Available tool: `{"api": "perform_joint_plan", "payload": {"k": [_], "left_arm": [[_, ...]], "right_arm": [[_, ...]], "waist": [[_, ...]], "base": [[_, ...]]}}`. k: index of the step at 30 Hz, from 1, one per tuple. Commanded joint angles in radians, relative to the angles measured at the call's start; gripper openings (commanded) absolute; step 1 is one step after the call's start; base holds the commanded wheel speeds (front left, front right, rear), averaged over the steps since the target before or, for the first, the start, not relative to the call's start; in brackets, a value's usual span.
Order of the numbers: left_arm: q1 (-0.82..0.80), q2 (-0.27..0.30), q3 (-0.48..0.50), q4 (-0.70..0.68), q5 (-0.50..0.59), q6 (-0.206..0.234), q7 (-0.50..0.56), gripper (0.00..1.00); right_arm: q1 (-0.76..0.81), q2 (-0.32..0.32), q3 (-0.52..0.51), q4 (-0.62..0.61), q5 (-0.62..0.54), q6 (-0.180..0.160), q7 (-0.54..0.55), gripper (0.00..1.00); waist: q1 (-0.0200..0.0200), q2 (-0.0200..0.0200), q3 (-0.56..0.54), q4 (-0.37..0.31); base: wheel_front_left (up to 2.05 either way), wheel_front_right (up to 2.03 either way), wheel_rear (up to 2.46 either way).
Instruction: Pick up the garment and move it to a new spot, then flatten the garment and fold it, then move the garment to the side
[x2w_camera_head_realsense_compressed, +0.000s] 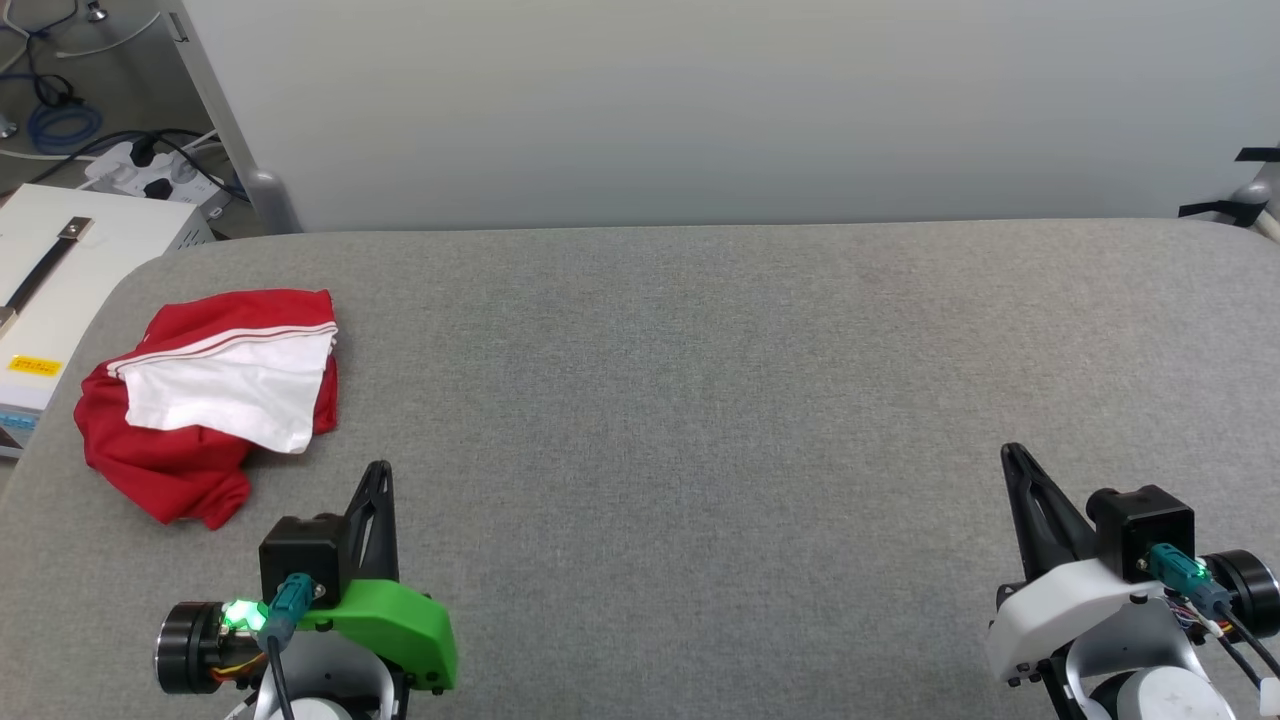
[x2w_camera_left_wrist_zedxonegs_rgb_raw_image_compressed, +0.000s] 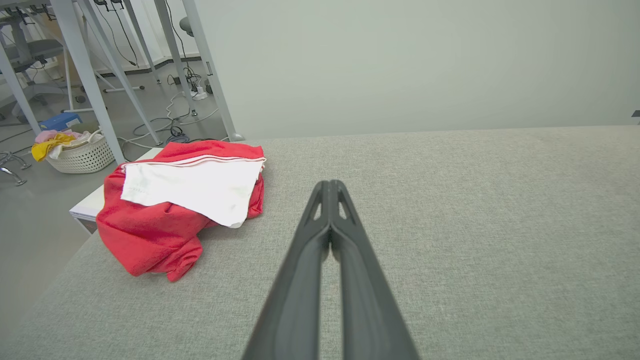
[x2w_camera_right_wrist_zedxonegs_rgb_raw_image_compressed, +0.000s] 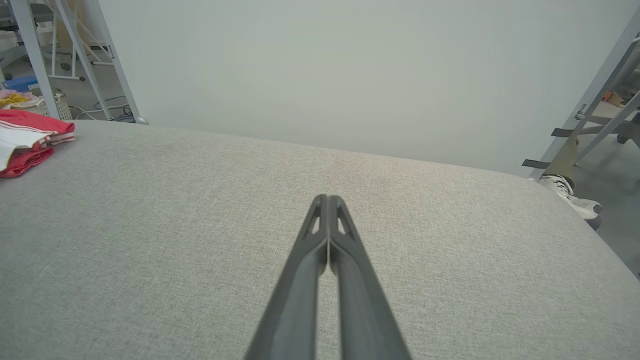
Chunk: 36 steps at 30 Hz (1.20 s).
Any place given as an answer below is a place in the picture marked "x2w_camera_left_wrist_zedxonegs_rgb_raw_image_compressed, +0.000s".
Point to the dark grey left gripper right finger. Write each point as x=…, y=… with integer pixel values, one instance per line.
x=365, y=300

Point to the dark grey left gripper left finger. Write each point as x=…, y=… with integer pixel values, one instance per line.
x=300, y=280

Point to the red and white shirt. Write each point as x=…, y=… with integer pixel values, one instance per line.
x=155, y=235

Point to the white power strip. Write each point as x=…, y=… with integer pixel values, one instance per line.
x=200, y=94

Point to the white low table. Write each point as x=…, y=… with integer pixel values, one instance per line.
x=90, y=202

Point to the white woven laundry basket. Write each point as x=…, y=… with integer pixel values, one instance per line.
x=82, y=156

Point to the white desk foot bar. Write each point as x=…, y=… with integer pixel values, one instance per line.
x=122, y=89

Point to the thin white desk leg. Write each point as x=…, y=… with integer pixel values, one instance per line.
x=172, y=50

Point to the off-white cloth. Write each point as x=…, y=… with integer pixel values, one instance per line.
x=75, y=142

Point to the slanted white desk leg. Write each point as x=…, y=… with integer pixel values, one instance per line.
x=120, y=75

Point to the yellow cloth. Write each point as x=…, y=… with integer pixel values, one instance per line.
x=47, y=146

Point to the blue box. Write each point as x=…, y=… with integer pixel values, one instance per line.
x=60, y=121

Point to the pink cloth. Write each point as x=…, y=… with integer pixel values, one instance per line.
x=50, y=134

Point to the thick white desk leg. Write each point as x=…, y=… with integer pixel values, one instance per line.
x=85, y=75

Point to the chrome chair base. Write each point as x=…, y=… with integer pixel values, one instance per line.
x=12, y=167

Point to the grey office chair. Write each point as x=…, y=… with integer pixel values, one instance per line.
x=35, y=50

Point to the white partition post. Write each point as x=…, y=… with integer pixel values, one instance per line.
x=212, y=70

